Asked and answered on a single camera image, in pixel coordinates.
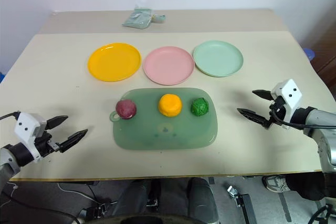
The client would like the pink plate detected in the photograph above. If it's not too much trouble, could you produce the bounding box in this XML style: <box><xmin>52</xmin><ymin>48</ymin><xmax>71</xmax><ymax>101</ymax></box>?
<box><xmin>143</xmin><ymin>46</ymin><xmax>196</xmax><ymax>87</ymax></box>

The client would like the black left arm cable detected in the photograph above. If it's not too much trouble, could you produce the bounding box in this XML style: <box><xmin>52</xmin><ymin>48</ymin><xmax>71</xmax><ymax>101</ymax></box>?
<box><xmin>0</xmin><ymin>112</ymin><xmax>21</xmax><ymax>121</ymax></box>

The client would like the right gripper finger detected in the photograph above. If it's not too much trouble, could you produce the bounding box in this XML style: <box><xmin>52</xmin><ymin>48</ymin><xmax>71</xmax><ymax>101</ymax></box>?
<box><xmin>252</xmin><ymin>89</ymin><xmax>274</xmax><ymax>102</ymax></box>
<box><xmin>236</xmin><ymin>108</ymin><xmax>271</xmax><ymax>131</ymax></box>

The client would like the green round vegetable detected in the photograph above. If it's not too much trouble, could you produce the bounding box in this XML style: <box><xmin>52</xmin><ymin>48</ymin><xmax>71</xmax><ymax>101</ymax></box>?
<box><xmin>190</xmin><ymin>97</ymin><xmax>210</xmax><ymax>117</ymax></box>

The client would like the black metal caster bracket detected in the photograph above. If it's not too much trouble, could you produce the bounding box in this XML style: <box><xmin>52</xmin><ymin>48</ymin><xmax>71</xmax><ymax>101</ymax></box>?
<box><xmin>226</xmin><ymin>184</ymin><xmax>257</xmax><ymax>224</ymax></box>

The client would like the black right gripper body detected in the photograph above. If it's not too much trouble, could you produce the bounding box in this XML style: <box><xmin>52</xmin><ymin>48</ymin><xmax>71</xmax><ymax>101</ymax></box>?
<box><xmin>268</xmin><ymin>95</ymin><xmax>287</xmax><ymax>130</ymax></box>

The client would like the yellow plate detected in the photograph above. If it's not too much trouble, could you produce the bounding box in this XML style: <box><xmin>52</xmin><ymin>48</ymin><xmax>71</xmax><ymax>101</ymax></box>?
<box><xmin>87</xmin><ymin>42</ymin><xmax>143</xmax><ymax>83</ymax></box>

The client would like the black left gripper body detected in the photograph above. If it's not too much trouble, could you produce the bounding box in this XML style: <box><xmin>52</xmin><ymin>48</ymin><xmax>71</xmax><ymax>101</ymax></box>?
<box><xmin>35</xmin><ymin>129</ymin><xmax>62</xmax><ymax>158</ymax></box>

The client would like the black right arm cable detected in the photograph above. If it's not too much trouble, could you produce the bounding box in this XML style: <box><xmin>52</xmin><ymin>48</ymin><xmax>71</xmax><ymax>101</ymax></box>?
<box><xmin>270</xmin><ymin>108</ymin><xmax>336</xmax><ymax>131</ymax></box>

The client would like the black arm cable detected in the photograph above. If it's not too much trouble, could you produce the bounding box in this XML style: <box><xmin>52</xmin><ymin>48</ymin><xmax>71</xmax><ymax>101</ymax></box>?
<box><xmin>270</xmin><ymin>108</ymin><xmax>336</xmax><ymax>131</ymax></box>
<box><xmin>0</xmin><ymin>112</ymin><xmax>21</xmax><ymax>121</ymax></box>

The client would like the light green plate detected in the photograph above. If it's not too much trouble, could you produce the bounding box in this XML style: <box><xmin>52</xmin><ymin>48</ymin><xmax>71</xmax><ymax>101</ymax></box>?
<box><xmin>192</xmin><ymin>40</ymin><xmax>244</xmax><ymax>79</ymax></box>

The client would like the dark rounded shape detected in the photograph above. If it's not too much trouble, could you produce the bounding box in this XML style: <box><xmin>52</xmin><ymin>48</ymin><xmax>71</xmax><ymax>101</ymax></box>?
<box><xmin>112</xmin><ymin>179</ymin><xmax>159</xmax><ymax>221</ymax></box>
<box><xmin>187</xmin><ymin>177</ymin><xmax>220</xmax><ymax>224</ymax></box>

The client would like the dark trouser leg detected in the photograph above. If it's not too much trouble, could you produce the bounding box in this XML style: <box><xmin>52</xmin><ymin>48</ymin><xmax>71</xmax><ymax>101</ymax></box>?
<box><xmin>284</xmin><ymin>172</ymin><xmax>329</xmax><ymax>201</ymax></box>

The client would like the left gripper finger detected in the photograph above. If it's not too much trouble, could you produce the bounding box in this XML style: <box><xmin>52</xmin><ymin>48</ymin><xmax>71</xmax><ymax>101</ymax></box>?
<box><xmin>46</xmin><ymin>115</ymin><xmax>69</xmax><ymax>131</ymax></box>
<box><xmin>59</xmin><ymin>129</ymin><xmax>89</xmax><ymax>154</ymax></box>

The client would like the brown wooden cabinet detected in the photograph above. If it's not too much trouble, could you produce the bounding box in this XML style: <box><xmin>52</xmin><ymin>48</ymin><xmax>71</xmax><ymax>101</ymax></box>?
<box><xmin>301</xmin><ymin>21</ymin><xmax>336</xmax><ymax>89</ymax></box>

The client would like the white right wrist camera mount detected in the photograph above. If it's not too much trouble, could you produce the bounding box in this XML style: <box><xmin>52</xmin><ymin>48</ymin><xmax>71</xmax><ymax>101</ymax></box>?
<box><xmin>271</xmin><ymin>78</ymin><xmax>303</xmax><ymax>131</ymax></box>

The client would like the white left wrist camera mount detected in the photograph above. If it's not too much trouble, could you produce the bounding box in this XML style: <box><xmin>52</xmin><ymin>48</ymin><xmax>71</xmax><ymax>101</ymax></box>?
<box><xmin>14</xmin><ymin>112</ymin><xmax>48</xmax><ymax>163</ymax></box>

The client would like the white floor cable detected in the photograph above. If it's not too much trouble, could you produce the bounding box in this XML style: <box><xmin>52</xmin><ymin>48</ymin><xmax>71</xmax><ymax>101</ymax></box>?
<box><xmin>0</xmin><ymin>180</ymin><xmax>93</xmax><ymax>196</ymax></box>

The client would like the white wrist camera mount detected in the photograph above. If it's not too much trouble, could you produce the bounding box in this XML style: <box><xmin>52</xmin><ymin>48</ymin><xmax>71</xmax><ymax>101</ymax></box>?
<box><xmin>271</xmin><ymin>78</ymin><xmax>303</xmax><ymax>131</ymax></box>
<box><xmin>14</xmin><ymin>112</ymin><xmax>48</xmax><ymax>163</ymax></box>

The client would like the clear bag with teal items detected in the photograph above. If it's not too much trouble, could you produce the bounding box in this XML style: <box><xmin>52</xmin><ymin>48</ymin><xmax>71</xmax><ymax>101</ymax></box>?
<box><xmin>121</xmin><ymin>7</ymin><xmax>154</xmax><ymax>29</ymax></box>

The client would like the orange round fruit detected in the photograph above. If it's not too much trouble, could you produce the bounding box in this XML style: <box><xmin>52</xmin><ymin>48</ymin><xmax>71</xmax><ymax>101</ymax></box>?
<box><xmin>157</xmin><ymin>93</ymin><xmax>183</xmax><ymax>118</ymax></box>

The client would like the dark red round fruit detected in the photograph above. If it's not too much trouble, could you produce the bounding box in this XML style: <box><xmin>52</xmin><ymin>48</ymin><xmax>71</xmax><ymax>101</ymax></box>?
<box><xmin>115</xmin><ymin>99</ymin><xmax>138</xmax><ymax>120</ymax></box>

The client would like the blue stool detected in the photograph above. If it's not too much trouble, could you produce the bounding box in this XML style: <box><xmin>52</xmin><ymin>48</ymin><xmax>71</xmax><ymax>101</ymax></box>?
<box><xmin>302</xmin><ymin>48</ymin><xmax>316</xmax><ymax>61</ymax></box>

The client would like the grey white sneaker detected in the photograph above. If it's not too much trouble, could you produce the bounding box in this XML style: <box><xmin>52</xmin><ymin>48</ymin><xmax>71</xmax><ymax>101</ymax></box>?
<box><xmin>262</xmin><ymin>174</ymin><xmax>290</xmax><ymax>194</ymax></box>

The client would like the translucent green tray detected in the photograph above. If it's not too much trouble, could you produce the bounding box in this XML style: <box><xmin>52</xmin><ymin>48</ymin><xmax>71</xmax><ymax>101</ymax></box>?
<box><xmin>109</xmin><ymin>87</ymin><xmax>219</xmax><ymax>151</ymax></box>

